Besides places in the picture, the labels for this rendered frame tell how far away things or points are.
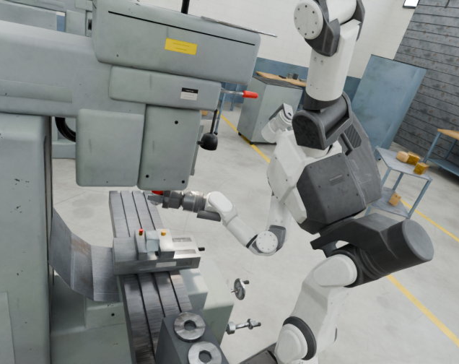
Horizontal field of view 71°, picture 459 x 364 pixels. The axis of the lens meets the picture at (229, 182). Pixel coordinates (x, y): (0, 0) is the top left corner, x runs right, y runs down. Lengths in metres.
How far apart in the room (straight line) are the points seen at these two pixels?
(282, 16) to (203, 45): 7.84
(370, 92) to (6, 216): 6.61
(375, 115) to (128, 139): 6.25
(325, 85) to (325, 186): 0.30
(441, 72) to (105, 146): 8.80
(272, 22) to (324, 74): 7.91
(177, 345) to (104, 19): 0.86
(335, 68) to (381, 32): 10.07
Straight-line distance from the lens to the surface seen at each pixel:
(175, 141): 1.09
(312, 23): 0.74
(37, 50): 0.98
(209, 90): 1.05
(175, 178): 1.16
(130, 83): 0.99
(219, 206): 1.23
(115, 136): 1.03
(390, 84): 6.92
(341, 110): 0.94
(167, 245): 1.38
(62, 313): 1.55
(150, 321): 1.26
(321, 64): 0.79
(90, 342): 1.57
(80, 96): 1.00
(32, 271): 1.16
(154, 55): 0.97
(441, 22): 9.76
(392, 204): 4.60
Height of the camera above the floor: 1.91
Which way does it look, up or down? 26 degrees down
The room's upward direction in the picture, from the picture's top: 15 degrees clockwise
